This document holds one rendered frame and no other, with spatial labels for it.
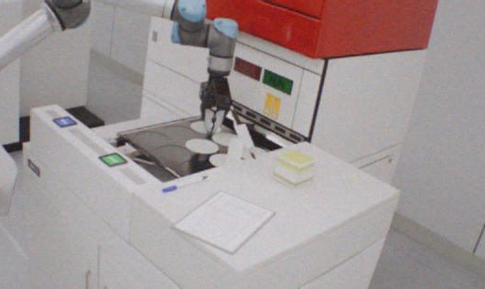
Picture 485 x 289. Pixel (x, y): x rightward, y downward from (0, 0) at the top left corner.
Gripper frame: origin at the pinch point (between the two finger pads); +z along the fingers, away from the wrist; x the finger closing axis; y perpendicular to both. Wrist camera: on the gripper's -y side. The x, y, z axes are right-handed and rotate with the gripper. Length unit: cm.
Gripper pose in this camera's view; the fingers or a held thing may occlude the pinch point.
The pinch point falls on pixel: (211, 132)
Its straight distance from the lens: 176.0
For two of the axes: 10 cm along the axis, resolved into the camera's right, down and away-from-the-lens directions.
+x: -9.4, -0.1, -3.5
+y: -3.1, -4.4, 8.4
